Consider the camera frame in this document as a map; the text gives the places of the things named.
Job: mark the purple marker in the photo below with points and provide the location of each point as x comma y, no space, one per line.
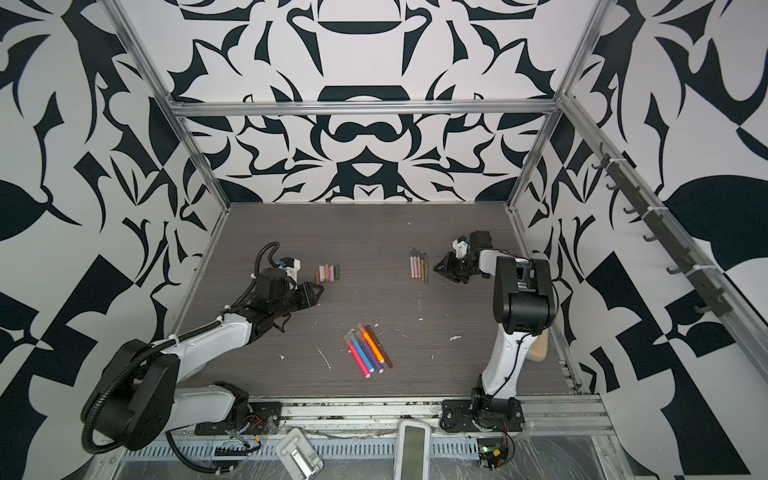
370,355

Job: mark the green lit circuit board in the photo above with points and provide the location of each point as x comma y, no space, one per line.
494,453

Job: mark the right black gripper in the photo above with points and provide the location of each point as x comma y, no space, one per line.
449,269

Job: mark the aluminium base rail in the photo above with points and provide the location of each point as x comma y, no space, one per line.
548,415

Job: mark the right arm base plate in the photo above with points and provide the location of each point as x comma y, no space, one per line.
471,416

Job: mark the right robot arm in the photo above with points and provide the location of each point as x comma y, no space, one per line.
523,305

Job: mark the beige sponge block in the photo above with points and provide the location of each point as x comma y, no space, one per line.
539,348

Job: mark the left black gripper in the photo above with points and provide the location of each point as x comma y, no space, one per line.
306,292

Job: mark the red pink marker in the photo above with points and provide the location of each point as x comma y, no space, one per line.
362,366

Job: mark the blue marker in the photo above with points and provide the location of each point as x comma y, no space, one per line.
360,352

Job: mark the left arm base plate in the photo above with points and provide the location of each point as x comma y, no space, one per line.
245,418

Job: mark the orange marker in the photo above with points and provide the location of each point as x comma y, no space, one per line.
367,338

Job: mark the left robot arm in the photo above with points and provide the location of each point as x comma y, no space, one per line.
139,395

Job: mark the white tablet device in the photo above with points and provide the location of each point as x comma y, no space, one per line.
412,456

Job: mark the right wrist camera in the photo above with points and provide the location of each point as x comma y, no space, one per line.
460,247

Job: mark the black hook rail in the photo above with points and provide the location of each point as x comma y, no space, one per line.
669,233

